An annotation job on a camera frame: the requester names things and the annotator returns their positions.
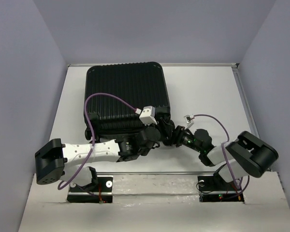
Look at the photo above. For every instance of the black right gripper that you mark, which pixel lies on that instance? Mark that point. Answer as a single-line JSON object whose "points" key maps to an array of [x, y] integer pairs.
{"points": [[178, 133]]}

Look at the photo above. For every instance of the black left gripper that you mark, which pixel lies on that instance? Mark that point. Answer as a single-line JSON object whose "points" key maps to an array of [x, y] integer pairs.
{"points": [[165, 129]]}

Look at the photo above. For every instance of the black hard-shell suitcase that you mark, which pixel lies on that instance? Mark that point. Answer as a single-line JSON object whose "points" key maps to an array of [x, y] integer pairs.
{"points": [[138, 84]]}

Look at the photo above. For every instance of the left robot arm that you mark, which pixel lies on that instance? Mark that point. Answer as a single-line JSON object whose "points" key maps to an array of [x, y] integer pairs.
{"points": [[71, 163]]}

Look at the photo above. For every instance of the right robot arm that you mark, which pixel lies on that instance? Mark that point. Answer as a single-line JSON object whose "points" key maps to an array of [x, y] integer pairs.
{"points": [[246, 155]]}

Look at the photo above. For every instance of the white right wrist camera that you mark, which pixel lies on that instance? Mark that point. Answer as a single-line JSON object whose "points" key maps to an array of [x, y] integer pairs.
{"points": [[189, 119]]}

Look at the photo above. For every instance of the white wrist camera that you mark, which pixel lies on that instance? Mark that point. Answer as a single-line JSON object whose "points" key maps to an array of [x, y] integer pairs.
{"points": [[147, 116], [189, 119]]}

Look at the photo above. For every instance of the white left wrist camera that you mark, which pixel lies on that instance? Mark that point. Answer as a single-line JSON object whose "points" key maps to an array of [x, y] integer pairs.
{"points": [[147, 116]]}

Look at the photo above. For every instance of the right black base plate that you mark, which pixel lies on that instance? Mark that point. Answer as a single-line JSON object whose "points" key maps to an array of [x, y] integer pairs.
{"points": [[212, 191]]}

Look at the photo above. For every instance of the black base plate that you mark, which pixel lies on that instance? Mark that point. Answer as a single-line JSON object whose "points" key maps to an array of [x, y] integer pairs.
{"points": [[212, 191], [100, 193]]}

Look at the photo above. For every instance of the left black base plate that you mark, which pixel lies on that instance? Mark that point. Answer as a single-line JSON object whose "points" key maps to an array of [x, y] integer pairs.
{"points": [[100, 193]]}

